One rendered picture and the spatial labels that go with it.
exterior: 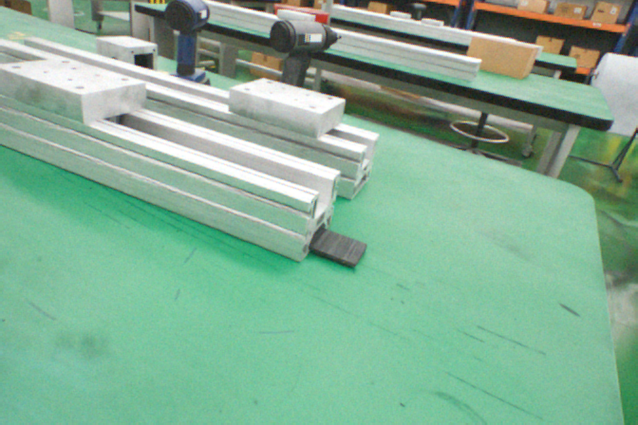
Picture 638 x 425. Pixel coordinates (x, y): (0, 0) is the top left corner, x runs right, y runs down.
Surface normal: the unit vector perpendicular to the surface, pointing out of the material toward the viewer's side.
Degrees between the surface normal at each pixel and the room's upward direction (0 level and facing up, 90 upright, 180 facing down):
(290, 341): 0
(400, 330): 0
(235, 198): 90
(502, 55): 87
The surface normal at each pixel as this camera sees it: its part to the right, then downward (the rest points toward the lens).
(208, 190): -0.40, 0.35
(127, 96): 0.91, 0.30
